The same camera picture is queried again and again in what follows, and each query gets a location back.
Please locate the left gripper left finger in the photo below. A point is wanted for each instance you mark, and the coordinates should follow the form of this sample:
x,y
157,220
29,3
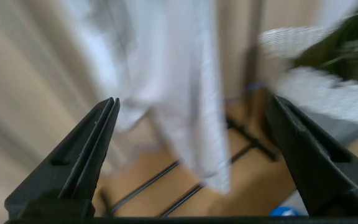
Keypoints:
x,y
73,168

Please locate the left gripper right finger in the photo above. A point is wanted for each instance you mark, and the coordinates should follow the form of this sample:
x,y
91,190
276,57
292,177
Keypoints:
x,y
315,161

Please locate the green garment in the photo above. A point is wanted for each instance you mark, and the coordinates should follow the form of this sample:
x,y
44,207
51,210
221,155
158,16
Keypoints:
x,y
346,46

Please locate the pale grey shorts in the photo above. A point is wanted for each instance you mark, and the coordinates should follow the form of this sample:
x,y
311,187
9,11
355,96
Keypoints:
x,y
166,77

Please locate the black clothes rack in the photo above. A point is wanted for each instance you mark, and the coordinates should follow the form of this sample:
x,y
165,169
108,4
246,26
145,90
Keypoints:
x,y
253,143

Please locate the white laundry basket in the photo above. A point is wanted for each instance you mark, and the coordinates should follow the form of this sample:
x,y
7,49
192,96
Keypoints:
x,y
322,90

